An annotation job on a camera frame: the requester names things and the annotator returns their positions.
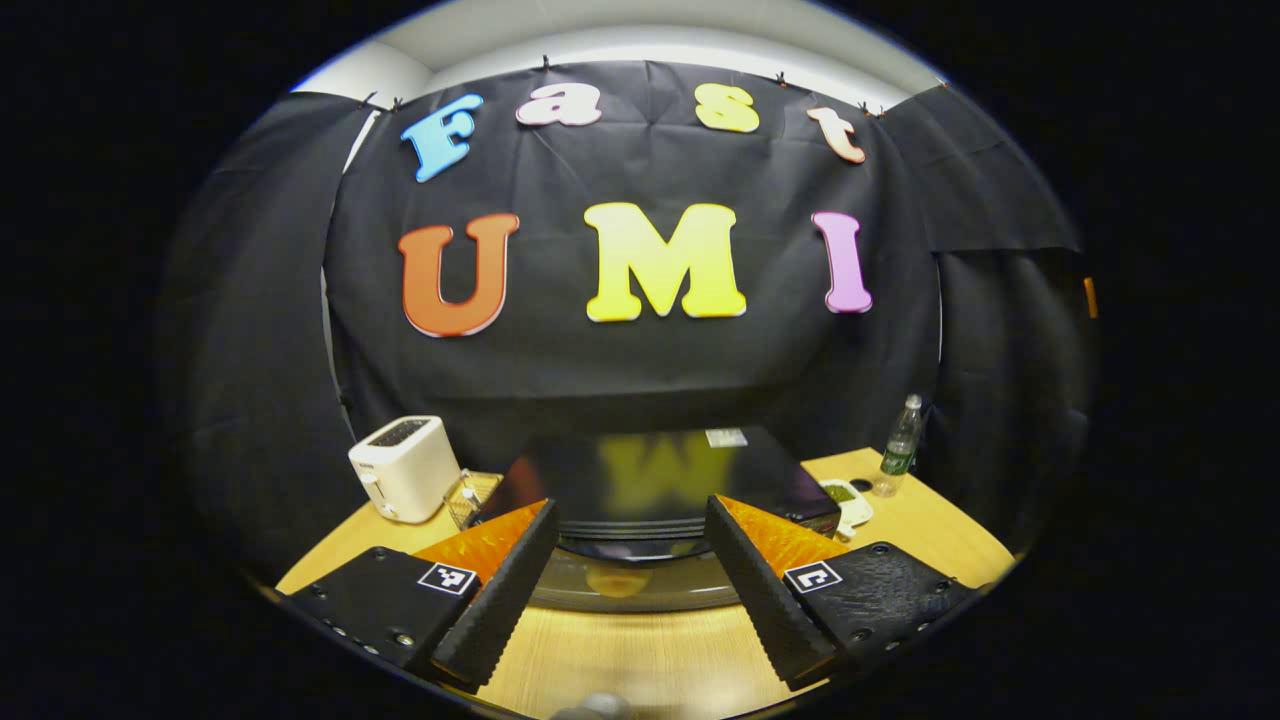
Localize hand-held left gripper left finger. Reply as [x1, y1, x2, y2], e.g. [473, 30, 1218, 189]
[265, 498, 561, 696]

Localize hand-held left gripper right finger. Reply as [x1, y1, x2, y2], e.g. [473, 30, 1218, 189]
[703, 494, 976, 694]

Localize round bread roll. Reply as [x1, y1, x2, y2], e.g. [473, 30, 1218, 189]
[585, 565, 653, 599]

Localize black electric oven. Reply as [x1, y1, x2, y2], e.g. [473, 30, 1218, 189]
[478, 427, 843, 614]

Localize clear glass container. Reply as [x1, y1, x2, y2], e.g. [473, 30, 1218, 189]
[444, 470, 503, 530]

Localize white kitchen scale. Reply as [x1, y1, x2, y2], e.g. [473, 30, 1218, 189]
[818, 478, 875, 541]

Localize white toaster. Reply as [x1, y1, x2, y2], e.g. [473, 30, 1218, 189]
[348, 415, 464, 525]

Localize clear plastic water bottle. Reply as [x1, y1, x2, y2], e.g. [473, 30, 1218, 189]
[872, 393, 926, 498]

